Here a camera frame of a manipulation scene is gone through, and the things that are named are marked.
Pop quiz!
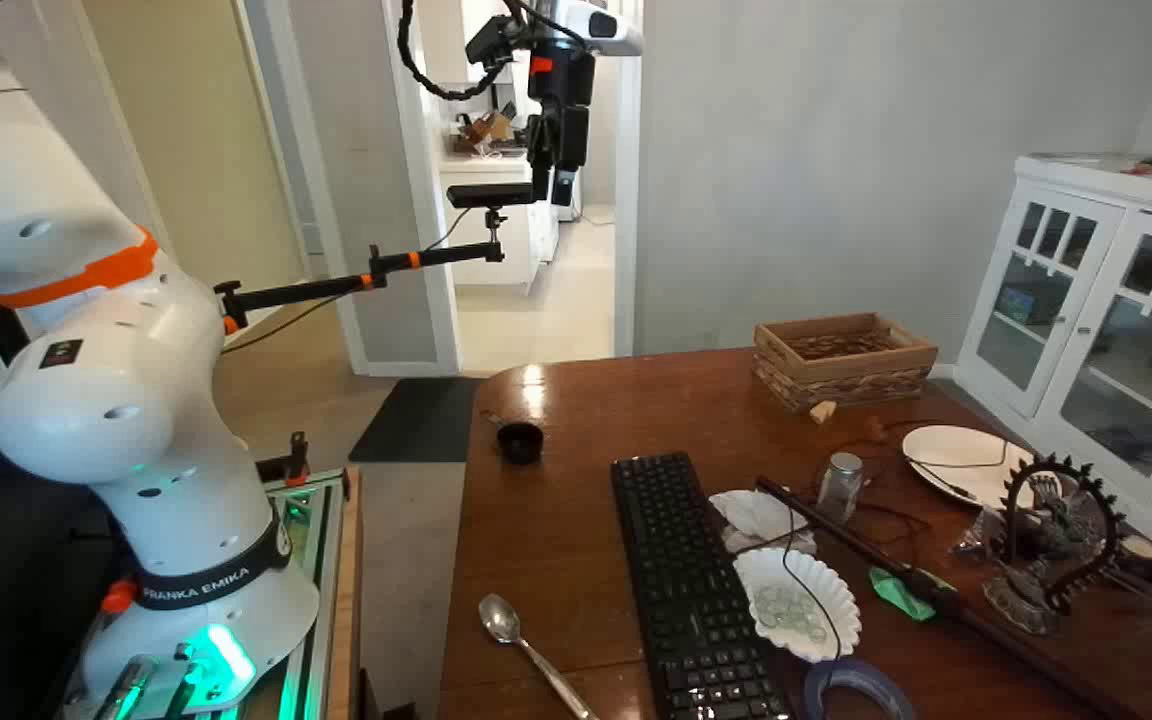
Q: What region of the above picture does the small green plastic item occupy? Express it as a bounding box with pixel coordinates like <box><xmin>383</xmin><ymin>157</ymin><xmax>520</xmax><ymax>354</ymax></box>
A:
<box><xmin>864</xmin><ymin>564</ymin><xmax>941</xmax><ymax>629</ymax></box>

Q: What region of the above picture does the black gear-shaped ornament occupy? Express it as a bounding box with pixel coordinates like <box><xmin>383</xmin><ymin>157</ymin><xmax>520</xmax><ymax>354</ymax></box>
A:
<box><xmin>957</xmin><ymin>448</ymin><xmax>1127</xmax><ymax>641</ymax></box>

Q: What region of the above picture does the clear glass jar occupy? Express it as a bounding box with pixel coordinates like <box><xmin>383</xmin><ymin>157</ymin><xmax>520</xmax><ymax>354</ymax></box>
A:
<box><xmin>817</xmin><ymin>448</ymin><xmax>870</xmax><ymax>524</ymax></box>

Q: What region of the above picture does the black camera on mount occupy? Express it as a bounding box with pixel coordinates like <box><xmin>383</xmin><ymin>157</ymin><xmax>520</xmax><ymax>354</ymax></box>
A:
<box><xmin>442</xmin><ymin>179</ymin><xmax>543</xmax><ymax>214</ymax></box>

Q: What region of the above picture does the knife on plate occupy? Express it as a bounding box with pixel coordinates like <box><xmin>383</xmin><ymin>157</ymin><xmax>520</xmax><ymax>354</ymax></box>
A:
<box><xmin>903</xmin><ymin>455</ymin><xmax>985</xmax><ymax>507</ymax></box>

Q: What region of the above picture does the robot base stand green light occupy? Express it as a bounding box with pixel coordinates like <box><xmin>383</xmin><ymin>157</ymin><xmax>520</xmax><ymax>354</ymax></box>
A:
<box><xmin>58</xmin><ymin>455</ymin><xmax>369</xmax><ymax>720</ymax></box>

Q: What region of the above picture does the silver metal spoon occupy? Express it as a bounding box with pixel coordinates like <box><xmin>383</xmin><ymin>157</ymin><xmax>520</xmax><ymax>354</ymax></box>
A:
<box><xmin>473</xmin><ymin>589</ymin><xmax>599</xmax><ymax>720</ymax></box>

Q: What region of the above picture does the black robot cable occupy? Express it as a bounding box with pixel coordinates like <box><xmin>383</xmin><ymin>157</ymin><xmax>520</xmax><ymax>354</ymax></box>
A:
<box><xmin>391</xmin><ymin>0</ymin><xmax>515</xmax><ymax>105</ymax></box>

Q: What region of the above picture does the white scalloped dish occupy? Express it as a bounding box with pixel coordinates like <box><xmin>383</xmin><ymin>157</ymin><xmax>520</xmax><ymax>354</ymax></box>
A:
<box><xmin>728</xmin><ymin>544</ymin><xmax>864</xmax><ymax>668</ymax></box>

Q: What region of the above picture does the round white plate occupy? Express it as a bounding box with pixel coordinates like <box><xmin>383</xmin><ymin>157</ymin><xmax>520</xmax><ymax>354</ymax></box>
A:
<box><xmin>896</xmin><ymin>419</ymin><xmax>1041</xmax><ymax>517</ymax></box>

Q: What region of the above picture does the blue translucent ring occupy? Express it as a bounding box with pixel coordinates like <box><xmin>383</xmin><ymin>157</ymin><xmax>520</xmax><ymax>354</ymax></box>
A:
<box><xmin>799</xmin><ymin>655</ymin><xmax>924</xmax><ymax>720</ymax></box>

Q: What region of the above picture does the woven wicker basket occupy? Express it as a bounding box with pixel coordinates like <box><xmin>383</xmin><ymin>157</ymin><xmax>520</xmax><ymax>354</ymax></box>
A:
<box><xmin>748</xmin><ymin>309</ymin><xmax>944</xmax><ymax>414</ymax></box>

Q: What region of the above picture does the long black stick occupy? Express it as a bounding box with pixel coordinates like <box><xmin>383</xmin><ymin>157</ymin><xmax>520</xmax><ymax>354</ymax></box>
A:
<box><xmin>753</xmin><ymin>473</ymin><xmax>968</xmax><ymax>620</ymax></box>

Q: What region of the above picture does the black computer keyboard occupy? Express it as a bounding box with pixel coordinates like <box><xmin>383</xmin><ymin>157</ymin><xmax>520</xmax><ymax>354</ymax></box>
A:
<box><xmin>607</xmin><ymin>448</ymin><xmax>797</xmax><ymax>720</ymax></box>

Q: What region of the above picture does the small black cup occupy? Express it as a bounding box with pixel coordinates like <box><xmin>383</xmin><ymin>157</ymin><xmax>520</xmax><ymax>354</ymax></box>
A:
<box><xmin>493</xmin><ymin>419</ymin><xmax>546</xmax><ymax>467</ymax></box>

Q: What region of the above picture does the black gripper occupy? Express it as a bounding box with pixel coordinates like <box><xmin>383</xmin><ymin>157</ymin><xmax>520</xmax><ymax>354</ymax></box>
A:
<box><xmin>522</xmin><ymin>35</ymin><xmax>599</xmax><ymax>209</ymax></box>

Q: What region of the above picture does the black floor mat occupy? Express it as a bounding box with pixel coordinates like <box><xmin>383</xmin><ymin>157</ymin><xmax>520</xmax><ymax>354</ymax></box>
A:
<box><xmin>345</xmin><ymin>375</ymin><xmax>483</xmax><ymax>467</ymax></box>

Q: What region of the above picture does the white glass-door cabinet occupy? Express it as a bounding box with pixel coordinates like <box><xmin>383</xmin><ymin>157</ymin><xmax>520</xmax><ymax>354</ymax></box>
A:
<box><xmin>953</xmin><ymin>147</ymin><xmax>1152</xmax><ymax>580</ymax></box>

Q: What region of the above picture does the small round wooden object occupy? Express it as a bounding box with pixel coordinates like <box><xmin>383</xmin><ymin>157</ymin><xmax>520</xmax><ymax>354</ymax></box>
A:
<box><xmin>1114</xmin><ymin>533</ymin><xmax>1152</xmax><ymax>585</ymax></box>

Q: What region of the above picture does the small white shallow dish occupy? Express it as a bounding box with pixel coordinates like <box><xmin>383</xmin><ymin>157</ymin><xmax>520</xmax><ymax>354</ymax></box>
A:
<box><xmin>703</xmin><ymin>485</ymin><xmax>818</xmax><ymax>558</ymax></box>

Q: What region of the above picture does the black camera mount rod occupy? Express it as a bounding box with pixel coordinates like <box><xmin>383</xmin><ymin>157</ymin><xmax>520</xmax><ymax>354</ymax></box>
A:
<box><xmin>211</xmin><ymin>232</ymin><xmax>508</xmax><ymax>334</ymax></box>

